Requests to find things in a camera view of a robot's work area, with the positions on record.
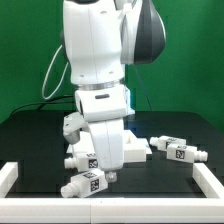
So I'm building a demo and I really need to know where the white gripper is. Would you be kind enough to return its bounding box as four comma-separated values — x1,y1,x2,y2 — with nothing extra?
75,86,127,182

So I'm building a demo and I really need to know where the white square tabletop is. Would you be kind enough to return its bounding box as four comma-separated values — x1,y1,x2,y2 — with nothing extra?
66,130,152,163

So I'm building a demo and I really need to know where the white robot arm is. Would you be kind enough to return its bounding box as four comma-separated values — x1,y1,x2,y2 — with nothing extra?
63,0,166,182

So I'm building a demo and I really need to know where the black power cable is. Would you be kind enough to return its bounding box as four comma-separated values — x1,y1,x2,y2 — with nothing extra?
9,94,76,117

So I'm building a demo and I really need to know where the grey camera cable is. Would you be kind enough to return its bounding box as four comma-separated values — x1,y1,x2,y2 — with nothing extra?
41,44,69,101

